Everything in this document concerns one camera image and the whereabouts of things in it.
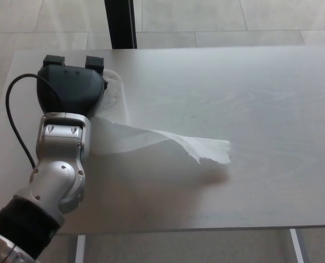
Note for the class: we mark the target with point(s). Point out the white toilet paper roll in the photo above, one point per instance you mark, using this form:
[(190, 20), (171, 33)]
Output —
[(115, 131)]

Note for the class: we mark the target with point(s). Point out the white table leg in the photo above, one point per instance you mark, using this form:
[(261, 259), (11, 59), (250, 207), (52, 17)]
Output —
[(80, 249), (296, 246)]

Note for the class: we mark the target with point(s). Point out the black vertical post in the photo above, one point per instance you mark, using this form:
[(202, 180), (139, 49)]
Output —
[(121, 24)]

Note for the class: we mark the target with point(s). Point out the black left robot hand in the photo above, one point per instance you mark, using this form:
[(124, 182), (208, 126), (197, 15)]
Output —
[(69, 87)]

